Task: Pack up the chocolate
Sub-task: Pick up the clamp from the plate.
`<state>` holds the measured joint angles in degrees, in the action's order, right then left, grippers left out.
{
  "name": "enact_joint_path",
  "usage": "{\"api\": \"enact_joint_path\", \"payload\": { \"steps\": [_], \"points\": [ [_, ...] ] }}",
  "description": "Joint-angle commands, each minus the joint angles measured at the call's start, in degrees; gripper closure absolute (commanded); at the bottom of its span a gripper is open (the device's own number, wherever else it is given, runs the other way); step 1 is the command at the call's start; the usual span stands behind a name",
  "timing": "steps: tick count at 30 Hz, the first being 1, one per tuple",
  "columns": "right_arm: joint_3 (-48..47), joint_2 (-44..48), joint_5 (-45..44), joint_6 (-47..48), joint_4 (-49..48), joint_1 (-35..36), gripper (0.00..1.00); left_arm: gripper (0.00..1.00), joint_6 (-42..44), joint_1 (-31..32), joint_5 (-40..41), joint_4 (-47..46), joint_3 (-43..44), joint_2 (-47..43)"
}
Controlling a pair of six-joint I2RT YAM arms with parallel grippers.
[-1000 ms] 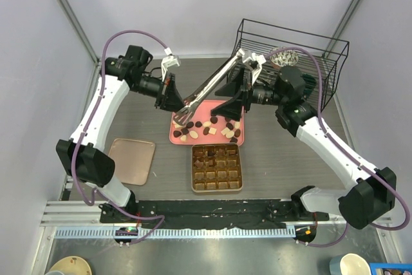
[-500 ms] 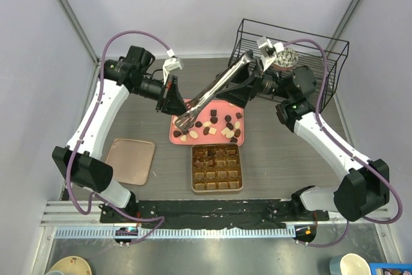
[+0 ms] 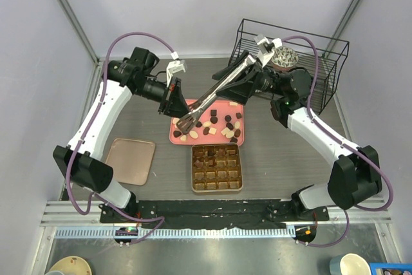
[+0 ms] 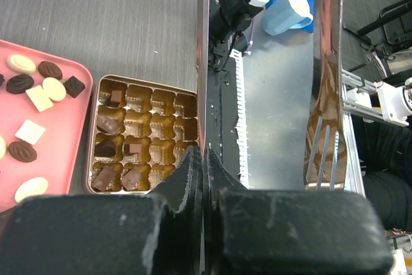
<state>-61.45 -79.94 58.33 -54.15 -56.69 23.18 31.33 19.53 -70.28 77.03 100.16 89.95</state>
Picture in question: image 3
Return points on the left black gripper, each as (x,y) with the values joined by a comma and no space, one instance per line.
(175,107)

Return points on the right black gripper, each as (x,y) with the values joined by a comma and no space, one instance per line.
(242,91)

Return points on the metal tongs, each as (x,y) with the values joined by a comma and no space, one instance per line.
(196,110)

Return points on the gold chocolate box with tray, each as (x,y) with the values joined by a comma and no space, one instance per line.
(216,168)

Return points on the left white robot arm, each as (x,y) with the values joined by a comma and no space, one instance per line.
(80,161)

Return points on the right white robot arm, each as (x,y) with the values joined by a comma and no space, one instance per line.
(355,174)

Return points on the dark heart chocolate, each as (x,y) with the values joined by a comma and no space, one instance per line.
(177,134)

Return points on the white oval chocolate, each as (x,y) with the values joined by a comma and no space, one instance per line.
(193,134)

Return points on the floral ceramic bowl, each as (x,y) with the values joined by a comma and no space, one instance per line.
(284,58)

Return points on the pink plastic tray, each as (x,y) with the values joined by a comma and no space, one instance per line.
(227,125)

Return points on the rose gold tin lid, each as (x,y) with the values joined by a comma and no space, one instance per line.
(131,160)

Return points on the beige plate bottom left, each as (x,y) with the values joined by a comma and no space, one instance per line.
(71,265)

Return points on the white bowl bottom right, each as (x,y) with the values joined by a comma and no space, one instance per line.
(349,264)

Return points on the blue box corner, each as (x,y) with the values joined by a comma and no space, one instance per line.
(391,268)

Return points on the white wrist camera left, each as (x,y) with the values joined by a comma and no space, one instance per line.
(175,66)

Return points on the black wire rack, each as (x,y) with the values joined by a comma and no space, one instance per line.
(332,54)

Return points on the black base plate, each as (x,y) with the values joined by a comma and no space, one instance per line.
(221,214)

